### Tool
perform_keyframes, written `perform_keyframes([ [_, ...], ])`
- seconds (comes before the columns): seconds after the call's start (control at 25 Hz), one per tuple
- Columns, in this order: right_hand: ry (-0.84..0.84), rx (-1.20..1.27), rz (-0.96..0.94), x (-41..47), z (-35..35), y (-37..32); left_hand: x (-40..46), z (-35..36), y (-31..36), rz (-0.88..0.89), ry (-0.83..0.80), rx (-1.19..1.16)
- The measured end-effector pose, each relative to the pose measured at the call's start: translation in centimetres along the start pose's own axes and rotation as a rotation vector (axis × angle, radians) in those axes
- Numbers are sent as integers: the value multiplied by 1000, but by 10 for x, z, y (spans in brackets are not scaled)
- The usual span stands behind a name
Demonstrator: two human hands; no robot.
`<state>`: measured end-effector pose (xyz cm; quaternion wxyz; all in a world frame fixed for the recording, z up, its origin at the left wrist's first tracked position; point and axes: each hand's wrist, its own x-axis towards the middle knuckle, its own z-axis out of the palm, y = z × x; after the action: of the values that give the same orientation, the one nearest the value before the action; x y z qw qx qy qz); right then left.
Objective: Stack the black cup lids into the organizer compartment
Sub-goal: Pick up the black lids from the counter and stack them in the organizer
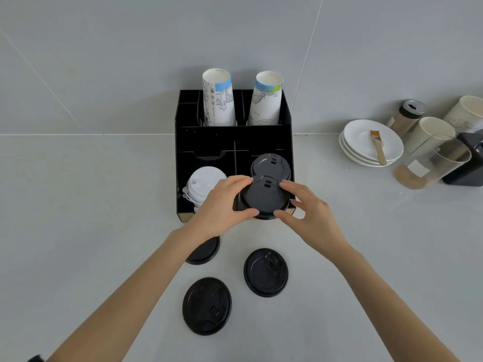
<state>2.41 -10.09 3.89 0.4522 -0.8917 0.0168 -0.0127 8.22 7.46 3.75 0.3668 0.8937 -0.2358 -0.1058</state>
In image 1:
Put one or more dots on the clear jar with brown powder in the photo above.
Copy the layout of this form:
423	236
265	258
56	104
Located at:
415	173

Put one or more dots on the black sleeve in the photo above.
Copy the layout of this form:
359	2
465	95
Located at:
36	359

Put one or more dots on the blue green printed cup stack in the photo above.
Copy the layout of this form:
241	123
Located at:
266	105

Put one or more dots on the stack of white lids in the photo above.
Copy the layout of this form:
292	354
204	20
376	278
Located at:
200	184

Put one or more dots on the brown spice jar black cap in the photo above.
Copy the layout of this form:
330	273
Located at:
402	122

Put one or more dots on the black plastic cup lid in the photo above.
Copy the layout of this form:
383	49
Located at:
264	275
205	305
205	254
264	196

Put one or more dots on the plain white paper cup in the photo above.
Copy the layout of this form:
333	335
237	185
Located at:
426	131

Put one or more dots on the black box appliance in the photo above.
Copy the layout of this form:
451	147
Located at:
473	173

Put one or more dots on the white saucer plate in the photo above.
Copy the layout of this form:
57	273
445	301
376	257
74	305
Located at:
345	148
358	137
352	159

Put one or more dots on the blue printed paper cup stack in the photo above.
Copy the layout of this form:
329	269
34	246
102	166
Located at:
219	101

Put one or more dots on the person's left hand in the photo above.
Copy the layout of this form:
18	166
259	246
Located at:
219	211

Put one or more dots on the person's right hand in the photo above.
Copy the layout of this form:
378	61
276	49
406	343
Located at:
317	222

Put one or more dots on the white paper cup line print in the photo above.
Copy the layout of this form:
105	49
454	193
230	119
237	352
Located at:
464	116

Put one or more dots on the person's left forearm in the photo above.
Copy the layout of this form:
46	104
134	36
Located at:
132	305

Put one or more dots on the black cup organizer box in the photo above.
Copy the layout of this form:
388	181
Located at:
203	143

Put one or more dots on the stack of black lids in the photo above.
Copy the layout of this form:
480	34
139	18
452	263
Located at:
269	163

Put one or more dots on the person's right forearm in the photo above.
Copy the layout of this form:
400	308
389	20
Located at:
385	309

